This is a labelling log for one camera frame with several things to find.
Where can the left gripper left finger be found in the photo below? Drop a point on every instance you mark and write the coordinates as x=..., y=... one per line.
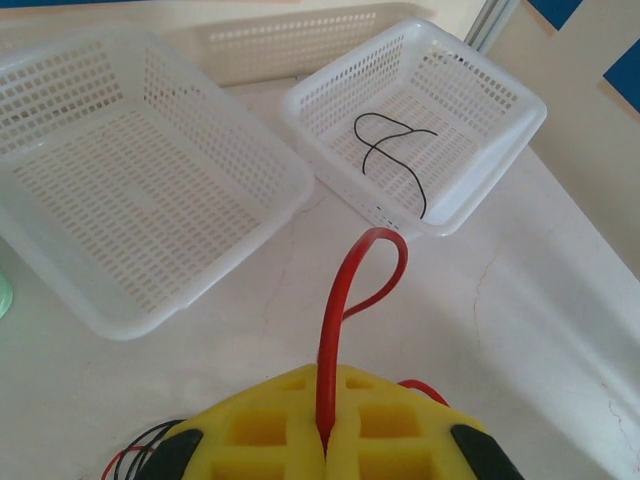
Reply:
x=240, y=440

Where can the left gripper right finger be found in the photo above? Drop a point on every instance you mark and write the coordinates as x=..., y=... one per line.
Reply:
x=400, y=440

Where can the white plastic mesh basket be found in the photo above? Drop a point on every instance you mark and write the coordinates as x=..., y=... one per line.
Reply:
x=150, y=200
x=475, y=120

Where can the mint green zip case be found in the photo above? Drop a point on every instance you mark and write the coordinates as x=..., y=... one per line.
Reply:
x=4, y=295

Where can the aluminium frame post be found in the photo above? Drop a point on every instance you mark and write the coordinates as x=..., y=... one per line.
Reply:
x=492, y=22

